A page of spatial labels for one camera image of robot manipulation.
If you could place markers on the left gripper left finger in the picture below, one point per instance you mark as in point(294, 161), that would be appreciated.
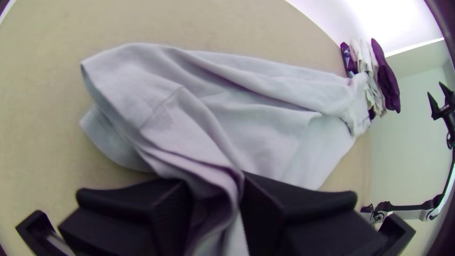
point(142, 220)

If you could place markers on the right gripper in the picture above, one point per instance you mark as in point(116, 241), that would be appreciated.
point(448, 115)

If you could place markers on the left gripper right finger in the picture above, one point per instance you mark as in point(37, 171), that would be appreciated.
point(302, 224)

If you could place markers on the grey t-shirt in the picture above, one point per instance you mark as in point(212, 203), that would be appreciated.
point(213, 117)

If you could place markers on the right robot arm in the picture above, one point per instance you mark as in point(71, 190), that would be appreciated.
point(408, 208)

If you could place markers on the pile of folded clothes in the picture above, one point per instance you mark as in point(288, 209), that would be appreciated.
point(385, 78)

